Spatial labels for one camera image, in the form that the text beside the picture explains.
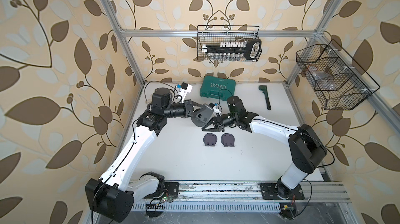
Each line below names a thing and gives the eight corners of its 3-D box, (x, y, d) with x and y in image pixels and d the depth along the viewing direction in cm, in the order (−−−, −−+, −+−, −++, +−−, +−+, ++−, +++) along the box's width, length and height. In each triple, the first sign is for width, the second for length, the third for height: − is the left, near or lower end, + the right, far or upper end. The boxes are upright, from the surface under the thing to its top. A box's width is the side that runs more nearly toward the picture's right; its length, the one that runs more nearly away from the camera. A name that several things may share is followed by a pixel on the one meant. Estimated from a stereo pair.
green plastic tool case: (198, 95, 114) (197, 91, 110) (206, 78, 126) (206, 73, 123) (231, 104, 109) (232, 100, 105) (236, 85, 121) (237, 80, 118)
